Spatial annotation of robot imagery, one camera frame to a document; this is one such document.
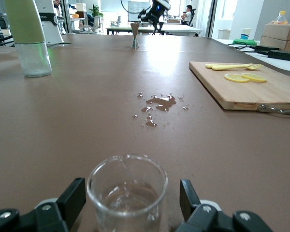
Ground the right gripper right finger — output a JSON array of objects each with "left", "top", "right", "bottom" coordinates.
[{"left": 175, "top": 179, "right": 274, "bottom": 232}]

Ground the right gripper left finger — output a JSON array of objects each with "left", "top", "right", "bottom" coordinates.
[{"left": 0, "top": 177, "right": 87, "bottom": 232}]

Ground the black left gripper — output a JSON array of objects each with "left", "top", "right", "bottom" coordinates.
[{"left": 138, "top": 1, "right": 165, "bottom": 36}]

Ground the steel jigger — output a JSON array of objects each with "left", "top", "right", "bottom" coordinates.
[{"left": 130, "top": 23, "right": 140, "bottom": 49}]

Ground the clear glass beaker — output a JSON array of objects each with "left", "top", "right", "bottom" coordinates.
[{"left": 87, "top": 154, "right": 169, "bottom": 232}]

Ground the white blue paper cup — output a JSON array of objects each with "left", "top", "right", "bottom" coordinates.
[{"left": 240, "top": 28, "right": 252, "bottom": 40}]

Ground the whiteboard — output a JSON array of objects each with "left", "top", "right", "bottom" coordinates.
[{"left": 127, "top": 1, "right": 152, "bottom": 22}]

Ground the white office table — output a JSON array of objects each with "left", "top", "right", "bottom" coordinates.
[{"left": 106, "top": 24, "right": 203, "bottom": 37}]

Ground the seated person white shirt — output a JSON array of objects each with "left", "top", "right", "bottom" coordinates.
[{"left": 181, "top": 4, "right": 197, "bottom": 26}]

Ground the green potted plant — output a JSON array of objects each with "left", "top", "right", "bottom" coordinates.
[{"left": 88, "top": 4, "right": 103, "bottom": 19}]

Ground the white office chair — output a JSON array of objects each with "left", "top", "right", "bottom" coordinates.
[{"left": 83, "top": 15, "right": 102, "bottom": 33}]

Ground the yellow plastic knife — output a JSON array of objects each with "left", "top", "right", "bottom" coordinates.
[{"left": 204, "top": 63, "right": 253, "bottom": 69}]

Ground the white waste bin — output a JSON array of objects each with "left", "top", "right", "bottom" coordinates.
[{"left": 217, "top": 29, "right": 230, "bottom": 40}]

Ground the spilled liquid puddle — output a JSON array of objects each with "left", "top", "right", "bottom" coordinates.
[{"left": 132, "top": 91, "right": 190, "bottom": 128}]

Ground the yellow plastic fork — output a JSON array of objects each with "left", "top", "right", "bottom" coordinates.
[{"left": 212, "top": 63, "right": 264, "bottom": 71}]

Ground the green cloth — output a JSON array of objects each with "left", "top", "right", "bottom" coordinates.
[{"left": 232, "top": 38, "right": 258, "bottom": 46}]

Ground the lemon slice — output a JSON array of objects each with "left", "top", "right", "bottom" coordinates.
[
  {"left": 241, "top": 72, "right": 267, "bottom": 83},
  {"left": 224, "top": 73, "right": 250, "bottom": 83}
]

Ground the black power adapter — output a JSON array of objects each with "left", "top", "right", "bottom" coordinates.
[
  {"left": 267, "top": 50, "right": 290, "bottom": 62},
  {"left": 253, "top": 45, "right": 280, "bottom": 53}
]

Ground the green sleeved glass bottle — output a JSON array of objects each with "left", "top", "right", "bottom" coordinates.
[{"left": 4, "top": 0, "right": 53, "bottom": 78}]

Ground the cardboard box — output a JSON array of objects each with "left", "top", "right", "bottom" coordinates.
[
  {"left": 263, "top": 23, "right": 290, "bottom": 41},
  {"left": 260, "top": 36, "right": 290, "bottom": 53}
]

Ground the orange drink bottle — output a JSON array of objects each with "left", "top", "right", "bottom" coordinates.
[{"left": 270, "top": 11, "right": 289, "bottom": 25}]

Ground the wooden cutting board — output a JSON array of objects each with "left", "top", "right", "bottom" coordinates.
[{"left": 188, "top": 61, "right": 290, "bottom": 111}]

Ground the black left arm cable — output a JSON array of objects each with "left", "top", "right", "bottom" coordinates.
[{"left": 120, "top": 0, "right": 142, "bottom": 13}]

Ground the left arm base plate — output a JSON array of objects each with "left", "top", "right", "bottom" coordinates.
[{"left": 47, "top": 42, "right": 72, "bottom": 48}]

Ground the metal cutting board handle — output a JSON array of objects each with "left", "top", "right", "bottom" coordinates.
[{"left": 257, "top": 104, "right": 290, "bottom": 116}]

